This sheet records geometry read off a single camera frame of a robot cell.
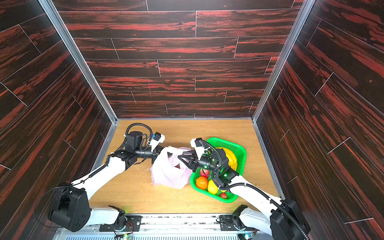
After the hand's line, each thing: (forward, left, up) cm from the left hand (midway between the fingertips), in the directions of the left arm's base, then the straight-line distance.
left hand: (171, 154), depth 76 cm
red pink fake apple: (-3, -19, -16) cm, 25 cm away
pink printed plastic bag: (-8, +1, -1) cm, 8 cm away
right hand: (-2, -6, +5) cm, 8 cm away
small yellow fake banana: (-13, -28, -17) cm, 35 cm away
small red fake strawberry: (-15, -28, -18) cm, 36 cm away
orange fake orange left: (-9, -16, -15) cm, 24 cm away
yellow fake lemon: (-11, -22, -18) cm, 31 cm away
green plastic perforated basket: (+10, -41, -13) cm, 44 cm away
